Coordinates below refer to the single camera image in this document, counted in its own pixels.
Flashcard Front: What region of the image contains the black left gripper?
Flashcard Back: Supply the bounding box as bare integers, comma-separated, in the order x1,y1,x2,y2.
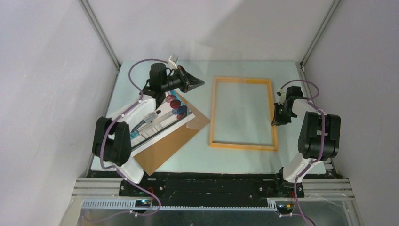
161,66,205,94

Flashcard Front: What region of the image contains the wooden picture frame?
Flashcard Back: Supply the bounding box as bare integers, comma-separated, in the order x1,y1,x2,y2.
208,77,279,151

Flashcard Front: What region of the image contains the printed photo with white border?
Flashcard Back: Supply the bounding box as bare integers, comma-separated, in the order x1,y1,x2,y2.
127,90,195,157

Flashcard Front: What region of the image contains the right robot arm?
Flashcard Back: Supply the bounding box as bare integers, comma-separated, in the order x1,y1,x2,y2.
271,86,341,197

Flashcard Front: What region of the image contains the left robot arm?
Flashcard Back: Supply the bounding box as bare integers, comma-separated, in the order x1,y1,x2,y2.
92,60,208,196

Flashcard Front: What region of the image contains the brown cardboard backing board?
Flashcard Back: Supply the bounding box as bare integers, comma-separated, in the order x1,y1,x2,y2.
134,93,210,175

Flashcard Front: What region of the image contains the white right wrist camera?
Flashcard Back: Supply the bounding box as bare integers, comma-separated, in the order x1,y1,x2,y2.
277,88,286,105

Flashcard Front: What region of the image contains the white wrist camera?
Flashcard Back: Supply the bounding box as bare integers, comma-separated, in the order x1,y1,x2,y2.
167,54,181,70
277,88,286,105

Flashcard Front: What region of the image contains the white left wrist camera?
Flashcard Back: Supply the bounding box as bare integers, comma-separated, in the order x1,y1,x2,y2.
167,54,181,70

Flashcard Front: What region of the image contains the right aluminium corner post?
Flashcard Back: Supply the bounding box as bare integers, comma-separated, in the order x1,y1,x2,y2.
300,0,342,67

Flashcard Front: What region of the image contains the aluminium corner post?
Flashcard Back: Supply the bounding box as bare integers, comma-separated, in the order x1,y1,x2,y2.
78,0,121,70
300,0,342,67

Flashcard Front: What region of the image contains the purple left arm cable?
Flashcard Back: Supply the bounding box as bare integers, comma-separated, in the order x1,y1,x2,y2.
98,58,170,217

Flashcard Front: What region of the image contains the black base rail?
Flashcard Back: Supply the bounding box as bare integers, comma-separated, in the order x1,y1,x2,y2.
119,172,304,208

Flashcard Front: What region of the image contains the left aluminium corner post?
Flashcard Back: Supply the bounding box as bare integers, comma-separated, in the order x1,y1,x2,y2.
78,0,121,70

